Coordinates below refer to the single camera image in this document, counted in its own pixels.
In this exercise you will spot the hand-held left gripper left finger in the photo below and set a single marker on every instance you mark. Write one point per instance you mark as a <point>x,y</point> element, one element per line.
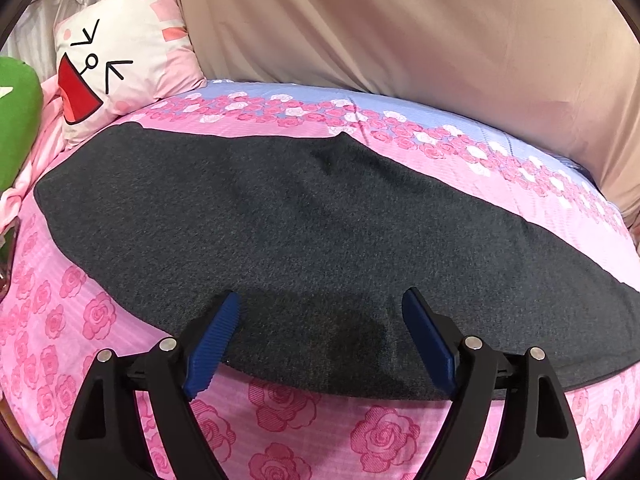
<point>212,345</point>

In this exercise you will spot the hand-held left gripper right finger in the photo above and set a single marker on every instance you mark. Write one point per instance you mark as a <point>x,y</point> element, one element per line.
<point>430,345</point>

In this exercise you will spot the dark grey pants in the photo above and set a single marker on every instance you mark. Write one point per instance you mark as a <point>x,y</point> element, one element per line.
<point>300,210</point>

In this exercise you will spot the pink floral bed sheet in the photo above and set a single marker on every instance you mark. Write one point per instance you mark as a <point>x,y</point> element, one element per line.
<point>310,425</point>

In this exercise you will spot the pink crumpled cloth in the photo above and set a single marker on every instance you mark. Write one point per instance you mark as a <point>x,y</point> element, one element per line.
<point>47,125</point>

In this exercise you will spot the green plush toy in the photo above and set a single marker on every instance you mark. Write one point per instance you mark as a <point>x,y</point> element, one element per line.
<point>17,125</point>

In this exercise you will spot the rabbit face pillow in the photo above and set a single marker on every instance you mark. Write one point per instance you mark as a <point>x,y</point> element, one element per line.
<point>135,45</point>

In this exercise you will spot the beige curtain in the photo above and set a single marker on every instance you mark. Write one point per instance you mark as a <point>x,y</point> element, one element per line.
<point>400,25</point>

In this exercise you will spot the white ruffled cloth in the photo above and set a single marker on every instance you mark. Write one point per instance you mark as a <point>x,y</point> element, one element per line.
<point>45,5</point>

